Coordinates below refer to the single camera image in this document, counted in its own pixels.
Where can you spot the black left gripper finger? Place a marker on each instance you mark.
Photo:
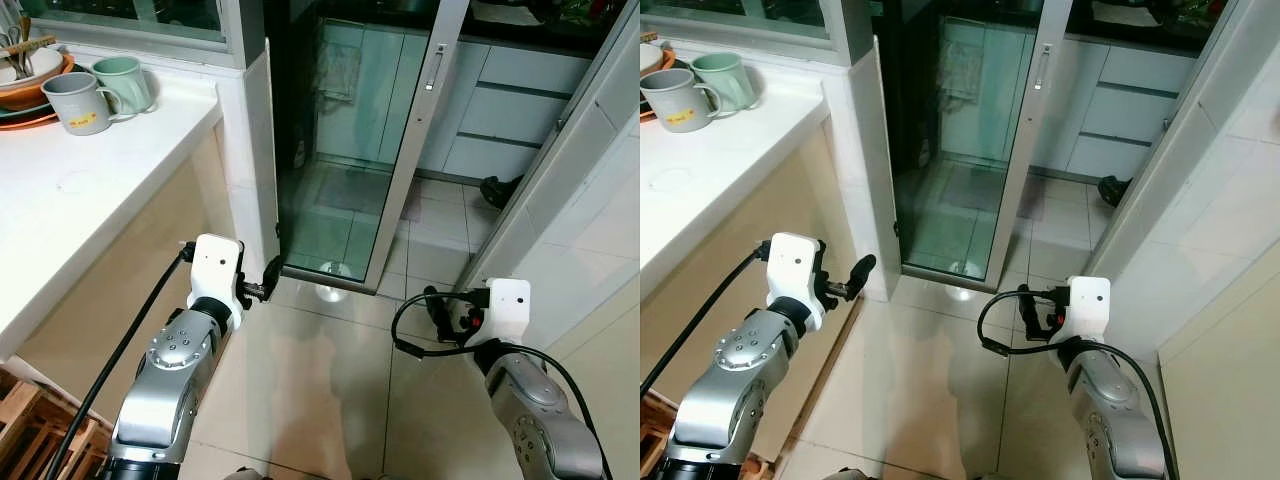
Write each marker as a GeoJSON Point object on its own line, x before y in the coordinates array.
{"type": "Point", "coordinates": [862, 272]}
{"type": "Point", "coordinates": [272, 276]}

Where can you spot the orange bowl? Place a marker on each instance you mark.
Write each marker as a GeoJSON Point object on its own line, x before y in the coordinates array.
{"type": "Point", "coordinates": [652, 105]}
{"type": "Point", "coordinates": [25, 97]}

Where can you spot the wooden utensils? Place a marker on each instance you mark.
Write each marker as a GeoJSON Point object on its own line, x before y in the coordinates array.
{"type": "Point", "coordinates": [18, 45]}

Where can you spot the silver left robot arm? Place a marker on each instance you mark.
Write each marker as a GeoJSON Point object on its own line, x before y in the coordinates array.
{"type": "Point", "coordinates": [165, 380]}
{"type": "Point", "coordinates": [730, 380]}

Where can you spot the black shoe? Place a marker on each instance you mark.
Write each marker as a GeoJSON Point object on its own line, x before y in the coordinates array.
{"type": "Point", "coordinates": [1115, 190]}
{"type": "Point", "coordinates": [498, 192]}

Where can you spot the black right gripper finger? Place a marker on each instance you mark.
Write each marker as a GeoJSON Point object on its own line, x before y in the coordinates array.
{"type": "Point", "coordinates": [436, 305]}
{"type": "Point", "coordinates": [1028, 305]}

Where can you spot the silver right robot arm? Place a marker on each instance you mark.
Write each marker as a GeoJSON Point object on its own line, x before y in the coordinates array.
{"type": "Point", "coordinates": [1110, 410]}
{"type": "Point", "coordinates": [540, 410]}

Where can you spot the white drawer cabinet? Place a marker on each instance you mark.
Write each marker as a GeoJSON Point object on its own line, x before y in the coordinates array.
{"type": "Point", "coordinates": [520, 110]}
{"type": "Point", "coordinates": [1120, 105]}

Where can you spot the white bowl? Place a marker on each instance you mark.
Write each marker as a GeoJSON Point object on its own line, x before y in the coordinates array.
{"type": "Point", "coordinates": [650, 58]}
{"type": "Point", "coordinates": [40, 62]}

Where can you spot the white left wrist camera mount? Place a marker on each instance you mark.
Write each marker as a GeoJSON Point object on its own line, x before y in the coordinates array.
{"type": "Point", "coordinates": [793, 265]}
{"type": "Point", "coordinates": [215, 265]}

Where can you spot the grey mug with yellow sticker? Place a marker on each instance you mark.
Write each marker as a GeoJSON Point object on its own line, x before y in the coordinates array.
{"type": "Point", "coordinates": [672, 100]}
{"type": "Point", "coordinates": [72, 102]}

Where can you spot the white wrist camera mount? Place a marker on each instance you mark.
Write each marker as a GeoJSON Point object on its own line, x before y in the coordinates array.
{"type": "Point", "coordinates": [215, 265]}
{"type": "Point", "coordinates": [1088, 305]}
{"type": "Point", "coordinates": [508, 305]}
{"type": "Point", "coordinates": [793, 265]}

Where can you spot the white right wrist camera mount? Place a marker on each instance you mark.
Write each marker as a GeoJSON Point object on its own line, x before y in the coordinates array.
{"type": "Point", "coordinates": [508, 305]}
{"type": "Point", "coordinates": [1088, 305]}

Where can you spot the glass door with metal frame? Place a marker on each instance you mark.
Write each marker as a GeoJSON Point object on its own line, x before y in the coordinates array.
{"type": "Point", "coordinates": [960, 150]}
{"type": "Point", "coordinates": [350, 150]}

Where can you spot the pale green mug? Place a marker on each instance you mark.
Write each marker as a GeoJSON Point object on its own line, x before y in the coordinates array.
{"type": "Point", "coordinates": [728, 80]}
{"type": "Point", "coordinates": [128, 85]}

